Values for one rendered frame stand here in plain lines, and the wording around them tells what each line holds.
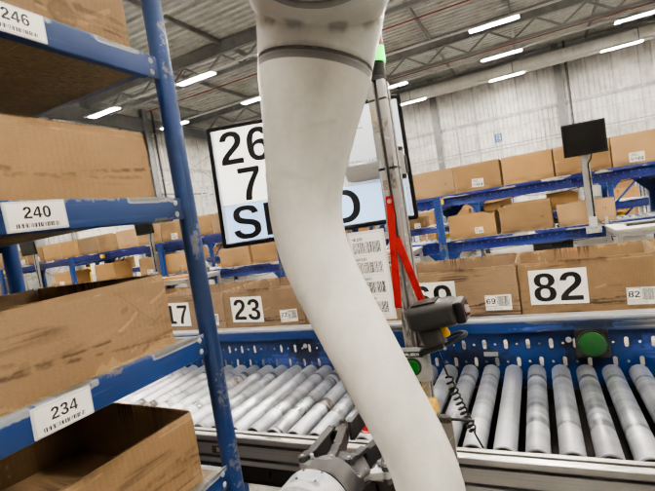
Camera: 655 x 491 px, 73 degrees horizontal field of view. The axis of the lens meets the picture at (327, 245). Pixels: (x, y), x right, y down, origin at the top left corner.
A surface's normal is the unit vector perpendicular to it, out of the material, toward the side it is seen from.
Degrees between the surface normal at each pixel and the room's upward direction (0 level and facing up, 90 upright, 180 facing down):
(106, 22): 90
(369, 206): 86
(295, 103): 99
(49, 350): 91
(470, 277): 90
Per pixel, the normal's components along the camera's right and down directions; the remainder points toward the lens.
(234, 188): -0.10, 0.00
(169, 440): 0.87, -0.11
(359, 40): 0.69, 0.21
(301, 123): -0.12, 0.22
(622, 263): -0.41, 0.11
